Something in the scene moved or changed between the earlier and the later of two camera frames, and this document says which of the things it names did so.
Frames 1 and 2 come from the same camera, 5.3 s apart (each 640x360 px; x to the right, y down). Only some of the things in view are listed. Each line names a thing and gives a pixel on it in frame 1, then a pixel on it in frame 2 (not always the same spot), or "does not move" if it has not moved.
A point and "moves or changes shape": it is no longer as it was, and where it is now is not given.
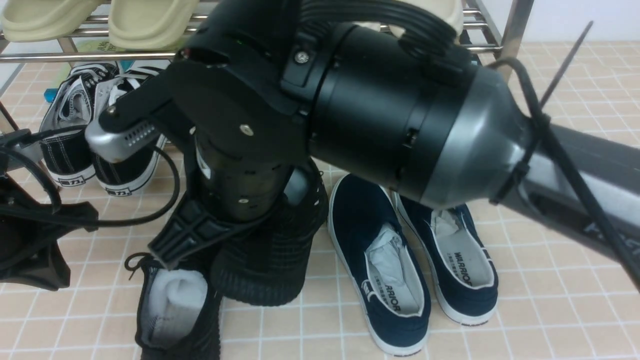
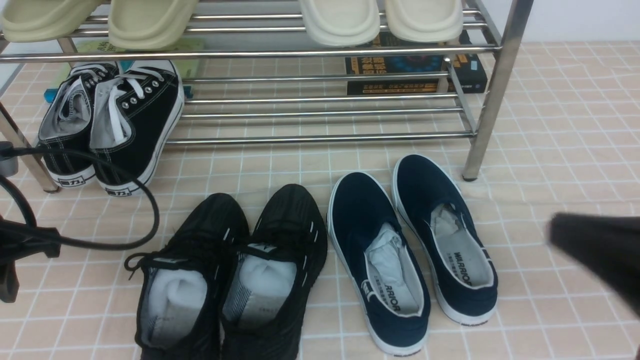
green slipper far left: [38, 20] does not move
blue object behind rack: [49, 94] does not move
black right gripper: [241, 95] to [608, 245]
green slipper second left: [151, 25] does not move
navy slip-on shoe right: [464, 275] does not move
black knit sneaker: [267, 265] moves or changes shape
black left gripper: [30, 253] to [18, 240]
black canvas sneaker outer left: [68, 158] does not move
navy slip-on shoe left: [367, 226] does not move
